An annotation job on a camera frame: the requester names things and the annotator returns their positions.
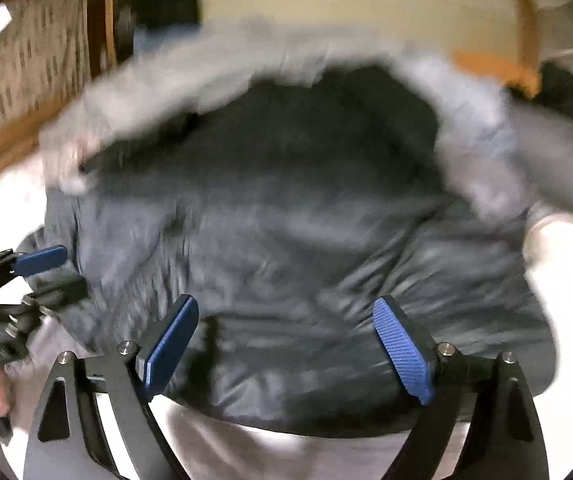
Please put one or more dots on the black cloth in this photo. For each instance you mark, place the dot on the black cloth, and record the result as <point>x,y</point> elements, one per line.
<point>571,90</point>

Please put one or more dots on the blue cloth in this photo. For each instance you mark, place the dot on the blue cloth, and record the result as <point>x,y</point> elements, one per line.
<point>149,40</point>

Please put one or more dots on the dark grey jacket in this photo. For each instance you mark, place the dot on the dark grey jacket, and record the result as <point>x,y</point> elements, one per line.
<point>291,220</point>

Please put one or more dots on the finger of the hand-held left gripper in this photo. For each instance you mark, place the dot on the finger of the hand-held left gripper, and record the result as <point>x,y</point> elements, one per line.
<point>41,260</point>
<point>61,290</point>

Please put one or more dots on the wicker basket wooden frame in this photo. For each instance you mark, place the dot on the wicker basket wooden frame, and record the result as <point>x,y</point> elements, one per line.
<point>101,25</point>

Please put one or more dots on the orange cloth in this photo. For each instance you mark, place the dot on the orange cloth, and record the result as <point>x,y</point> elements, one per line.
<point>501,72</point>

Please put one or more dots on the white bed sheet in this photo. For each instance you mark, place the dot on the white bed sheet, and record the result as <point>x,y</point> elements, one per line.
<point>566,260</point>

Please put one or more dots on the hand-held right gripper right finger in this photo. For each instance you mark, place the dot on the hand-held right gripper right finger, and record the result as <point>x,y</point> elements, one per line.
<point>401,350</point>

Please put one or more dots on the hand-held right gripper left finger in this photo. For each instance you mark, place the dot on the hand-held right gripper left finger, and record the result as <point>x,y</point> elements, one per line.
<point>171,345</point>

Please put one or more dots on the black bag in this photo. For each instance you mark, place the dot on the black bag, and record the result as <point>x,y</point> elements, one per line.
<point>166,0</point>

